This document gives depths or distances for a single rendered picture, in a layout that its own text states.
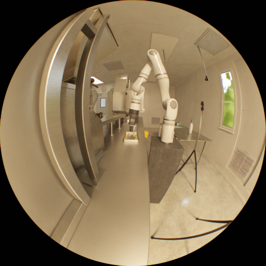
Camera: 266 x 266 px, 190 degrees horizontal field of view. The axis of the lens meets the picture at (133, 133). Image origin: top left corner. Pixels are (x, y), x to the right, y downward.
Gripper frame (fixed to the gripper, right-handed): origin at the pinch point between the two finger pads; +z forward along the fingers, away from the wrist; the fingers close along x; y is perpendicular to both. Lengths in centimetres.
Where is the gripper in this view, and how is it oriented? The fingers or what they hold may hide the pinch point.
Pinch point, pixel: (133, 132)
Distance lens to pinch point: 64.0
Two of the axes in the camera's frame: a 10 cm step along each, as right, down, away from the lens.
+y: -9.8, -1.8, -0.6
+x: 0.1, 2.9, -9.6
